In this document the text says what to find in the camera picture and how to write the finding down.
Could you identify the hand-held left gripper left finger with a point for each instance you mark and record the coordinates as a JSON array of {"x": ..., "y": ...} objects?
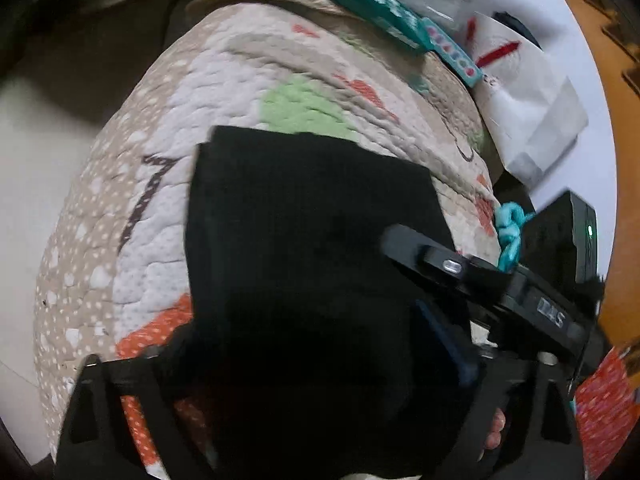
[{"x": 107, "y": 410}]

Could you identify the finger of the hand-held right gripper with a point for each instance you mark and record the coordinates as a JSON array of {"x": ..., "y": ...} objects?
[{"x": 445, "y": 265}]

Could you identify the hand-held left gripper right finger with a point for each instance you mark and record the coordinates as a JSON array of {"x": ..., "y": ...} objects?
[{"x": 450, "y": 345}]

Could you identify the black pants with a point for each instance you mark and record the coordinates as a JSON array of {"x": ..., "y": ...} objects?
[{"x": 300, "y": 260}]

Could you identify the person's right hand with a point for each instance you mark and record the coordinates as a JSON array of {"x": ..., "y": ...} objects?
[{"x": 494, "y": 432}]

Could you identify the white paper bag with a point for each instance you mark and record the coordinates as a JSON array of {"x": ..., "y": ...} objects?
[{"x": 525, "y": 85}]

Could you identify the teal box with shapes print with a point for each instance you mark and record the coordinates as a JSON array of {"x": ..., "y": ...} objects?
[{"x": 452, "y": 55}]

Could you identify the quilted patterned bed cover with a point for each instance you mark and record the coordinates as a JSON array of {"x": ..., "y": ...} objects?
[{"x": 200, "y": 85}]

